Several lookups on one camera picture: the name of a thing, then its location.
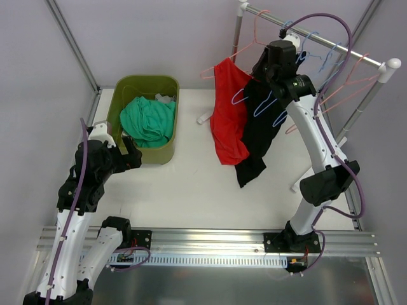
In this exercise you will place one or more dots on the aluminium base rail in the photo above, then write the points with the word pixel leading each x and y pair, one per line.
pixel 250 242

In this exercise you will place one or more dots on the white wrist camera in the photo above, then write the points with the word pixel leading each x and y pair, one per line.
pixel 290 36
pixel 101 131

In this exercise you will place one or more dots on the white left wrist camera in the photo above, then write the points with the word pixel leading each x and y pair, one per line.
pixel 101 131

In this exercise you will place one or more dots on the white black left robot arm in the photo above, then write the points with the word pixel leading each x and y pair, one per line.
pixel 67 280

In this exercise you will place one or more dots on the red tank top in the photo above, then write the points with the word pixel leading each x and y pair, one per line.
pixel 229 115

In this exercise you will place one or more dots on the grey tank top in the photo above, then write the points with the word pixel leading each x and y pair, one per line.
pixel 165 99

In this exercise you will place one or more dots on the white slotted cable duct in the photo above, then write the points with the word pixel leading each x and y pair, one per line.
pixel 200 260

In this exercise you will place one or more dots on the olive green plastic basket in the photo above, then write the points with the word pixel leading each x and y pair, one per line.
pixel 147 86

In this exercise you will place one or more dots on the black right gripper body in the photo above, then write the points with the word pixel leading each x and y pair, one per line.
pixel 262 63

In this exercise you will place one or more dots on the green tank top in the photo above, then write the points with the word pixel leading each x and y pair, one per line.
pixel 149 122

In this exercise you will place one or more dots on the black tank top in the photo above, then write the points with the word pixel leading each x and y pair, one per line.
pixel 260 133

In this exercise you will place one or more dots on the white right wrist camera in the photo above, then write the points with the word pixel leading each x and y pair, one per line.
pixel 290 36

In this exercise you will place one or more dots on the silver white clothes rack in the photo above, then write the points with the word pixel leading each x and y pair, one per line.
pixel 385 69

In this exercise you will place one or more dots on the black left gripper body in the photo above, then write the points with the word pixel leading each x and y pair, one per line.
pixel 128 155

